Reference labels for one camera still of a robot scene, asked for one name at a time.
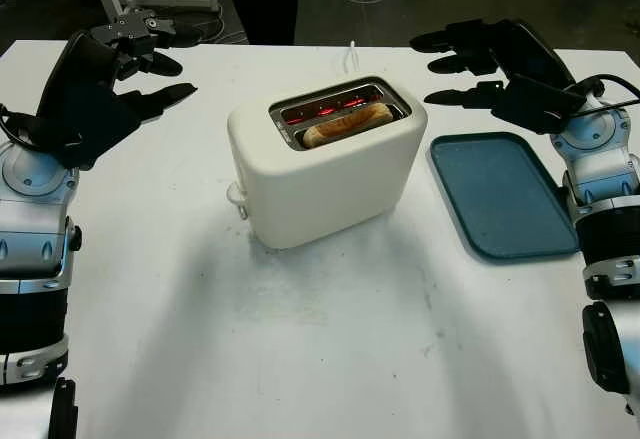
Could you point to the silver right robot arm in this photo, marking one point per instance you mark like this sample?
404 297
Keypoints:
605 159

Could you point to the cream white toaster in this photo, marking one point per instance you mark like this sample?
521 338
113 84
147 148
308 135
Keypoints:
330 194

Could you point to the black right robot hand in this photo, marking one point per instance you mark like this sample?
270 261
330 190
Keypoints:
530 49

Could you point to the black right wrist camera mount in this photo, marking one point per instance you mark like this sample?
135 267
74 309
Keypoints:
535 104

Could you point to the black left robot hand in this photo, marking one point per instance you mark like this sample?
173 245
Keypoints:
75 74

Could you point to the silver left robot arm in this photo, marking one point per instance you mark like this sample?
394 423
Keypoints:
30 219

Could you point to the person in black trousers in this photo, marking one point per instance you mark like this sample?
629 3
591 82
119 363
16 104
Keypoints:
265 4

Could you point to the blue plastic tray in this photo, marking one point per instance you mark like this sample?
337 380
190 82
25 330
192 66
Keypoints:
500 194

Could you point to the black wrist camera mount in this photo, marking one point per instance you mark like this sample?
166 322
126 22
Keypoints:
535 104
95 129

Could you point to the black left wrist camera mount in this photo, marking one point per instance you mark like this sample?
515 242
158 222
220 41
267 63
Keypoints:
95 129

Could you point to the browned toast slice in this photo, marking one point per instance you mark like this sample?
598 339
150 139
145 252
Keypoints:
345 126

